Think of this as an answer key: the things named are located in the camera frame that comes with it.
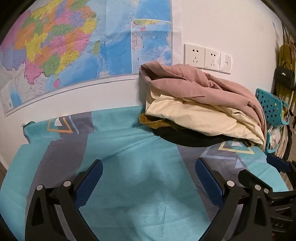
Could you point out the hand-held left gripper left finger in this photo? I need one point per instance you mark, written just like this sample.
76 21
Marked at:
90 178

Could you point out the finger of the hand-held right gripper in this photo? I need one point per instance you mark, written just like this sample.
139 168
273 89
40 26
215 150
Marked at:
277 162
249 177

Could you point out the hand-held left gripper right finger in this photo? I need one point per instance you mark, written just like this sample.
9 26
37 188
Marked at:
208 183

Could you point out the pink jacket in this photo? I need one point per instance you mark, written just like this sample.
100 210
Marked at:
196 85

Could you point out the pale cloth bundle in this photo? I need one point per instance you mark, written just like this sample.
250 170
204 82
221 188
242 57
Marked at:
278 141

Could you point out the black garment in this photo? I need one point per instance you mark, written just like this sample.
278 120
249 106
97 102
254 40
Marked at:
192 138

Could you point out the teal patterned bed sheet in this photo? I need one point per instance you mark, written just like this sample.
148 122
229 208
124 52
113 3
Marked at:
143 162

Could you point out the teal plastic basket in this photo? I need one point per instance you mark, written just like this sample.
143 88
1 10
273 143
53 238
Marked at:
268 104

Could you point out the cream garment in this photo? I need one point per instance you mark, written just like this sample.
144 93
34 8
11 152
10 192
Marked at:
196 115

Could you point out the mustard garment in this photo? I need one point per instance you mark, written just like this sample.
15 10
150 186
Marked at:
150 121

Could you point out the black bag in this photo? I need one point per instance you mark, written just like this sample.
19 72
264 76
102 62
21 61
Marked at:
283 75

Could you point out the yellow hanging garment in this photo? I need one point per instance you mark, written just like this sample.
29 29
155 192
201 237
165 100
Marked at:
285 53

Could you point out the white wall switch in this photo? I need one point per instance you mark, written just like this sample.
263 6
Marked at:
225 63

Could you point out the white wall socket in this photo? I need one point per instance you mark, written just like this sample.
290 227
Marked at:
212 59
194 55

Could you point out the colourful wall map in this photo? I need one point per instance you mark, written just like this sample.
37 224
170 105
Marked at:
69 46

